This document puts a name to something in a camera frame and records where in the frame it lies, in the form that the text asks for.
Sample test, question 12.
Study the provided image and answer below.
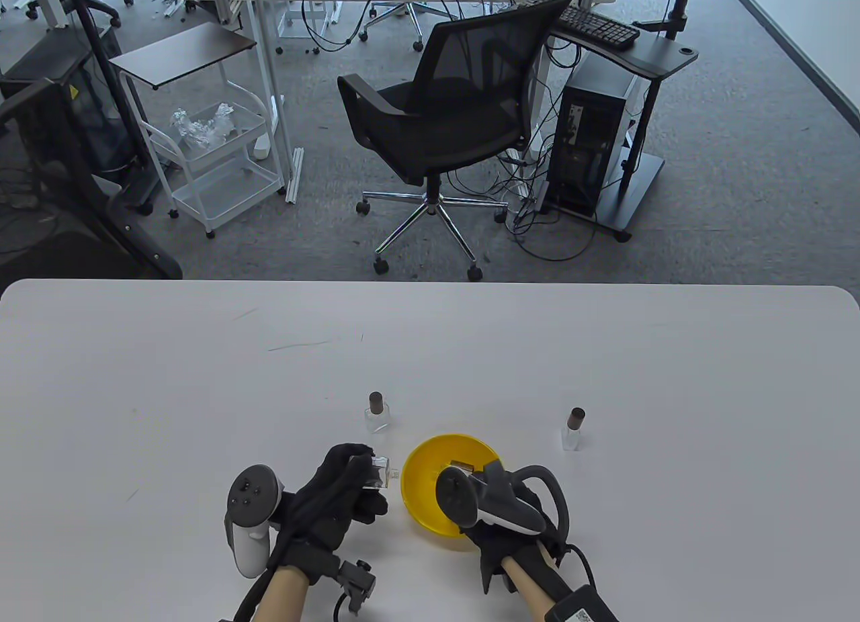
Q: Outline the person's right hand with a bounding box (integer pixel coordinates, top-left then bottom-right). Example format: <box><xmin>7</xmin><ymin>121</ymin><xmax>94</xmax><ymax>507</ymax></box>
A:
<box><xmin>464</xmin><ymin>482</ymin><xmax>565</xmax><ymax>592</ymax></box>

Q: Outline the person's left hand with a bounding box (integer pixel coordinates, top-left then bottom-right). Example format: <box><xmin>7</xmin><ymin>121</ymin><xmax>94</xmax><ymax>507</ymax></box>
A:
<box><xmin>269</xmin><ymin>444</ymin><xmax>389</xmax><ymax>586</ymax></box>

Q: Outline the person's right forearm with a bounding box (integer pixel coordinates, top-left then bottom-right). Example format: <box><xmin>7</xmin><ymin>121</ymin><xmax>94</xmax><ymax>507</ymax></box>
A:
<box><xmin>503</xmin><ymin>556</ymin><xmax>558</xmax><ymax>622</ymax></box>

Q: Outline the black forearm box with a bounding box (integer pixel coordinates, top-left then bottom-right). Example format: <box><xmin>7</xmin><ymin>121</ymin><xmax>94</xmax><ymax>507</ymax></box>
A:
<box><xmin>546</xmin><ymin>585</ymin><xmax>620</xmax><ymax>622</ymax></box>

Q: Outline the person's left forearm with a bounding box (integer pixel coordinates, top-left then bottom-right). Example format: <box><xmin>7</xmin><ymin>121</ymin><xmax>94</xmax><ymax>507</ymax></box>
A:
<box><xmin>252</xmin><ymin>567</ymin><xmax>313</xmax><ymax>622</ymax></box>

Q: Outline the black and white controller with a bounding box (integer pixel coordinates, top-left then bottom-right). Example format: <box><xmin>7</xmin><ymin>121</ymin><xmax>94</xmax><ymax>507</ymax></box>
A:
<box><xmin>224</xmin><ymin>464</ymin><xmax>284</xmax><ymax>579</ymax></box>
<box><xmin>435</xmin><ymin>461</ymin><xmax>570</xmax><ymax>539</ymax></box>

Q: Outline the yellow bowl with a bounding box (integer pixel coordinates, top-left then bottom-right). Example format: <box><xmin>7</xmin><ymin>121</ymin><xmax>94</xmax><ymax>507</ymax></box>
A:
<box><xmin>401</xmin><ymin>434</ymin><xmax>506</xmax><ymax>537</ymax></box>

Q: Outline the white rolling cart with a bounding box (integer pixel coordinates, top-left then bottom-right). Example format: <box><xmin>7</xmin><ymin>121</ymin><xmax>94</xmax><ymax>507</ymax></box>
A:
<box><xmin>138</xmin><ymin>81</ymin><xmax>288</xmax><ymax>240</ymax></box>

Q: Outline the aluminium profile bar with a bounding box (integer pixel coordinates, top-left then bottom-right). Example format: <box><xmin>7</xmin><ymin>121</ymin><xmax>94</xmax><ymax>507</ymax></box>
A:
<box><xmin>285</xmin><ymin>147</ymin><xmax>305</xmax><ymax>204</ymax></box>

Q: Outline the crumpled clear plastic wrap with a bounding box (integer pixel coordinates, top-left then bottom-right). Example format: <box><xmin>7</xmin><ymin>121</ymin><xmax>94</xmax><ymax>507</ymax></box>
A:
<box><xmin>171</xmin><ymin>102</ymin><xmax>237</xmax><ymax>147</ymax></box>

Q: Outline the black mesh office chair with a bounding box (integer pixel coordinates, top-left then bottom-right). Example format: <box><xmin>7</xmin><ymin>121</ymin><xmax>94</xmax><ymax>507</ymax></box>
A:
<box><xmin>337</xmin><ymin>0</ymin><xmax>577</xmax><ymax>281</ymax></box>

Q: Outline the black computer tower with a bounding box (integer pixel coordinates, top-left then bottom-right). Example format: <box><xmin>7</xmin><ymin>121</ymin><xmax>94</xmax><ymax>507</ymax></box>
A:
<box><xmin>546</xmin><ymin>52</ymin><xmax>638</xmax><ymax>220</ymax></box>

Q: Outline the dark brown side table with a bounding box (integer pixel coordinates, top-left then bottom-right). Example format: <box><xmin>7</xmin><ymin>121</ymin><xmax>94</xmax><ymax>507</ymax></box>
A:
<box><xmin>109</xmin><ymin>22</ymin><xmax>259</xmax><ymax>91</ymax></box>

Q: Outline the black computer cart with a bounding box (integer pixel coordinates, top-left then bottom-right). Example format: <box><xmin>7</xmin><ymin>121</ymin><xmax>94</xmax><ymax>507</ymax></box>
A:
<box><xmin>537</xmin><ymin>23</ymin><xmax>699</xmax><ymax>242</ymax></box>

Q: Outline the office chair with white base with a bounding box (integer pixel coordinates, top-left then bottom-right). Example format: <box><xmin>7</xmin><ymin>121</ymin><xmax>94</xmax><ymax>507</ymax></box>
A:
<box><xmin>358</xmin><ymin>1</ymin><xmax>425</xmax><ymax>52</ymax></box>

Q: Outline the black stand pole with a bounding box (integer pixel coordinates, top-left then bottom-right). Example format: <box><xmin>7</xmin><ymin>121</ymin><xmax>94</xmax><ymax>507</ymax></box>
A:
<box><xmin>60</xmin><ymin>0</ymin><xmax>157</xmax><ymax>214</ymax></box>

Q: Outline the black keyboard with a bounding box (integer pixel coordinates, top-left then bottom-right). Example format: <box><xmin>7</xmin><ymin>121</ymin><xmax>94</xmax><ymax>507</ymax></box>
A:
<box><xmin>555</xmin><ymin>4</ymin><xmax>641</xmax><ymax>52</ymax></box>

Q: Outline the black swivel chair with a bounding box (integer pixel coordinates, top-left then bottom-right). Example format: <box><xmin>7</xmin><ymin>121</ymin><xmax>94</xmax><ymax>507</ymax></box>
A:
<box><xmin>26</xmin><ymin>0</ymin><xmax>123</xmax><ymax>30</ymax></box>

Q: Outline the white desk leg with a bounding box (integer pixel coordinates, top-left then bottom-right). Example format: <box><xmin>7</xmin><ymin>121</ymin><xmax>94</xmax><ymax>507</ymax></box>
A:
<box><xmin>30</xmin><ymin>0</ymin><xmax>69</xmax><ymax>30</ymax></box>

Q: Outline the tangle of black cables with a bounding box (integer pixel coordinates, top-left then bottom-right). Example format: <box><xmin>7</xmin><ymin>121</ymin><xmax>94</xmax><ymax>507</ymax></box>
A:
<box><xmin>494</xmin><ymin>128</ymin><xmax>600</xmax><ymax>263</ymax></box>

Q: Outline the black machine enclosure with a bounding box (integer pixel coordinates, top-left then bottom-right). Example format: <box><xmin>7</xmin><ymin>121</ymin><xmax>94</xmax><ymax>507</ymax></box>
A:
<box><xmin>0</xmin><ymin>41</ymin><xmax>183</xmax><ymax>281</ymax></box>

